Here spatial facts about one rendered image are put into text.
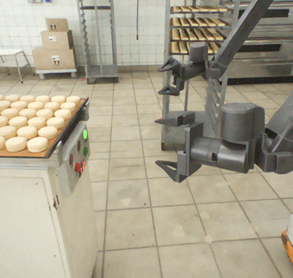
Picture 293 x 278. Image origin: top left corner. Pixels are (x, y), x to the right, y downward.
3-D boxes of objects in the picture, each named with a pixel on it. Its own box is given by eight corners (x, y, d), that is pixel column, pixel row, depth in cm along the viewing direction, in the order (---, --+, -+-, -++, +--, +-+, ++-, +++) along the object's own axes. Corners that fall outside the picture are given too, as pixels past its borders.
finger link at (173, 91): (153, 78, 99) (173, 71, 102) (153, 94, 103) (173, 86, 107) (162, 86, 94) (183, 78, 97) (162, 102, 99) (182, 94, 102)
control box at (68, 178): (60, 195, 81) (52, 159, 75) (82, 153, 102) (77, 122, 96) (72, 196, 81) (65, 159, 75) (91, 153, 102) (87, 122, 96)
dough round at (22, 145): (31, 143, 70) (30, 136, 69) (22, 153, 66) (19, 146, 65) (14, 141, 71) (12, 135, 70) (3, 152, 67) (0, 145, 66)
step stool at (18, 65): (35, 75, 441) (28, 47, 419) (23, 83, 402) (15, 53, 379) (8, 74, 442) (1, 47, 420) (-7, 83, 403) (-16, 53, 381)
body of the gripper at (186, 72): (171, 61, 98) (187, 55, 100) (170, 83, 105) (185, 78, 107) (181, 67, 94) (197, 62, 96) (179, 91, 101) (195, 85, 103)
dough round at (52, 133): (50, 141, 71) (48, 135, 70) (35, 139, 72) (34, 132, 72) (61, 133, 75) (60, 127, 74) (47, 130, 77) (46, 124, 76)
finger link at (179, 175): (147, 175, 58) (185, 186, 53) (147, 145, 56) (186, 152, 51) (163, 165, 63) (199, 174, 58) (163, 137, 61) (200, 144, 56)
